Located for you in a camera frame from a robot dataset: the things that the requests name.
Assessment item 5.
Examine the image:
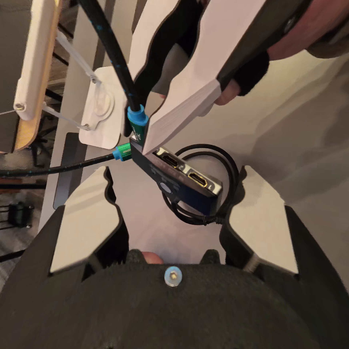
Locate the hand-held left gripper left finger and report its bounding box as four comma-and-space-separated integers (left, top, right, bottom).
49, 166, 130, 274

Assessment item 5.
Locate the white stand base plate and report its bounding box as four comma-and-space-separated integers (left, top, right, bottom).
79, 66, 129, 150

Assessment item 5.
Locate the black braided hdmi cable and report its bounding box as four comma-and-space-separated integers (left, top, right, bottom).
0, 0, 149, 178

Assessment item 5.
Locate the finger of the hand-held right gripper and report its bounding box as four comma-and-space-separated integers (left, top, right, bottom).
142, 0, 267, 156
124, 0, 180, 137

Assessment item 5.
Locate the black port adapter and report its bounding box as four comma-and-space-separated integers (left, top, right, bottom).
129, 137, 223, 216

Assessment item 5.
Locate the person's right hand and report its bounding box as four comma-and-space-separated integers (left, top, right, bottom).
214, 0, 349, 106

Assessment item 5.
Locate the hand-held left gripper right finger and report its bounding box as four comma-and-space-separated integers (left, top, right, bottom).
219, 165, 299, 274

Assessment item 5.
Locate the white stand bar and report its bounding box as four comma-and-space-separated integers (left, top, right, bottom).
14, 0, 59, 121

